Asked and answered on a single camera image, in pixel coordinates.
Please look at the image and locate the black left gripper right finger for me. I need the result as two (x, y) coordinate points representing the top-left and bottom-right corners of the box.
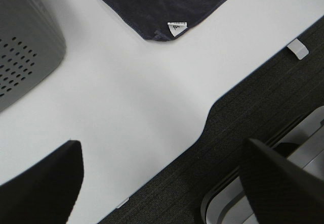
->
(239, 139), (323, 223)

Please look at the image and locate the grey perforated basket orange rim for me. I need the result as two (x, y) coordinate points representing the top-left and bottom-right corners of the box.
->
(1, 0), (66, 111)

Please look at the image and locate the white table bracket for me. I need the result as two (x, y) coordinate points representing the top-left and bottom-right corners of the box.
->
(287, 38), (309, 60)

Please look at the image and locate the dark navy towel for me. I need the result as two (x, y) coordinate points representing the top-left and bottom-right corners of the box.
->
(102, 0), (227, 42)

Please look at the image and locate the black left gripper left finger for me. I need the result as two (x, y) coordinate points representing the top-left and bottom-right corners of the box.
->
(1, 140), (84, 223)

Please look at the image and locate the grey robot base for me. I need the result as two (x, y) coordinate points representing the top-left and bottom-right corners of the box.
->
(200, 107), (323, 223)

